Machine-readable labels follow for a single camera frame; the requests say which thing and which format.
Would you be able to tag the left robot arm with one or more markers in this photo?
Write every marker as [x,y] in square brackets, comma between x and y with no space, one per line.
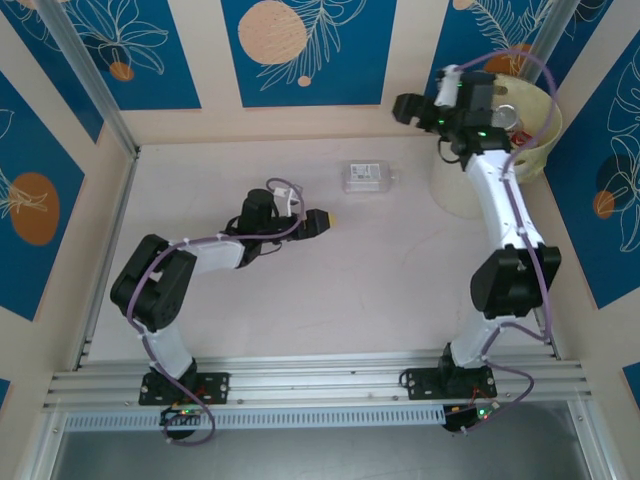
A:
[215,252]

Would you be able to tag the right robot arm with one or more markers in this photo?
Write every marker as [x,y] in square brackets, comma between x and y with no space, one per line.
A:
[505,210]

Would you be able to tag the cream lined waste bin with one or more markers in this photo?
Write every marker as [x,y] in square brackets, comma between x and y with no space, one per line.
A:
[455,190]

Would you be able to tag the clear flat bottle white label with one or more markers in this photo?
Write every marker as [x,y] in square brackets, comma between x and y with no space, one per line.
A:
[362,172]

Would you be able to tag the aluminium corner post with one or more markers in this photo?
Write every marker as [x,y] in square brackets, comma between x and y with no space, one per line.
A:
[555,30]
[87,70]

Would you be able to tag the aluminium side rail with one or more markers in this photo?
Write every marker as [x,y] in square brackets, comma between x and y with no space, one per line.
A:
[110,250]

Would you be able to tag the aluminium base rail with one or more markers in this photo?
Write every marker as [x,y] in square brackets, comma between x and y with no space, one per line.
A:
[310,380]

